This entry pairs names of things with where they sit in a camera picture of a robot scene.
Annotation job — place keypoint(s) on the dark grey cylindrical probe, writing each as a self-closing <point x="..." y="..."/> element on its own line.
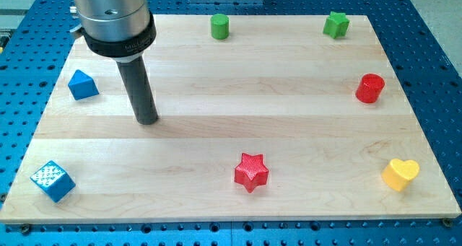
<point x="136" y="83"/>

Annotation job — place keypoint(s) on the blue cube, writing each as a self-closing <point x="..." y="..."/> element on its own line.
<point x="53" y="180"/>

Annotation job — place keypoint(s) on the blue triangular prism block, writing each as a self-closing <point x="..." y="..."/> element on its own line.
<point x="82" y="86"/>

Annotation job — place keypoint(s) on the green cylinder block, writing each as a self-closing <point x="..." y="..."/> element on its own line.
<point x="220" y="26"/>

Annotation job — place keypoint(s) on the wooden board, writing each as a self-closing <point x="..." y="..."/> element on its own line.
<point x="277" y="86"/>

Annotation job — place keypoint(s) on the red star block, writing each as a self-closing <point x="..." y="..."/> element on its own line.
<point x="251" y="172"/>

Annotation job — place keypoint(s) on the green star block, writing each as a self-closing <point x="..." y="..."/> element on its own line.
<point x="336" y="25"/>

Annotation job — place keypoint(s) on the red cylinder block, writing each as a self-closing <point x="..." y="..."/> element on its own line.
<point x="369" y="88"/>

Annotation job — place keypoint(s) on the yellow heart block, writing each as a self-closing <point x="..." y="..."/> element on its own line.
<point x="398" y="174"/>

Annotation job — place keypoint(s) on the blue perforated table plate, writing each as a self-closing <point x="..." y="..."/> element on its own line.
<point x="39" y="48"/>

